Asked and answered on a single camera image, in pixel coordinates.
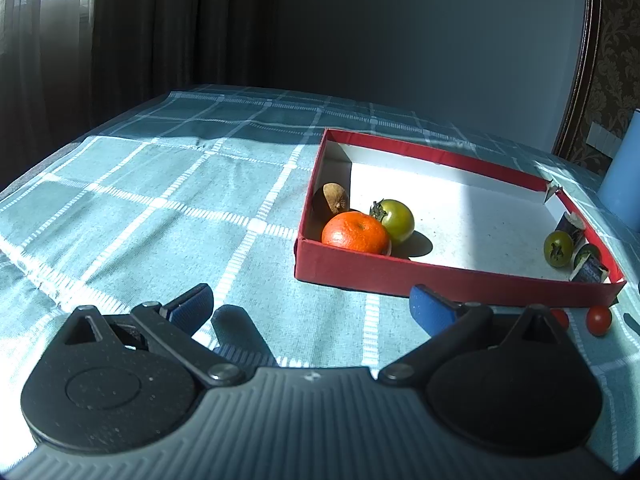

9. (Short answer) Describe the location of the red cherry tomato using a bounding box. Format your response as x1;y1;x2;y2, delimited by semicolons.
550;309;570;330
586;306;612;337

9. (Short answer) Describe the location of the large green tomato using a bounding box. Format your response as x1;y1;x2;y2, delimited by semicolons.
369;200;414;246

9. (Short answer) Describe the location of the green cucumber piece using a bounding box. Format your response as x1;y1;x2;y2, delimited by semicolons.
544;231;574;269

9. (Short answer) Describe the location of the orange mandarin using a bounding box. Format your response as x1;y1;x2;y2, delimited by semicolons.
321;210;392;256

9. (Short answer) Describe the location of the brown kiwi fruit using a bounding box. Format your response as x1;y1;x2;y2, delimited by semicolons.
322;182;350;216

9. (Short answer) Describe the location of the red cardboard tray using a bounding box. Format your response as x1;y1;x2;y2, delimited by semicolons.
294;129;626;308

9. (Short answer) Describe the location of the teal checkered tablecloth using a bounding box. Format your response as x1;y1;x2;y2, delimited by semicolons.
1;86;639;470

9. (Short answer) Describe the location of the blue electric kettle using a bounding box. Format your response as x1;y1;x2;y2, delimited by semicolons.
598;108;640;232

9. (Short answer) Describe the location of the dark brown curtain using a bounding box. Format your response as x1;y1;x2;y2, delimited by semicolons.
0;0;281;181

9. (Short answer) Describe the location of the white wall switch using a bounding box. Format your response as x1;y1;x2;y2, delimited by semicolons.
586;122;622;158

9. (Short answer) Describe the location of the dark wooden headboard frame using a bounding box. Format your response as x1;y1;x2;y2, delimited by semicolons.
552;0;639;176

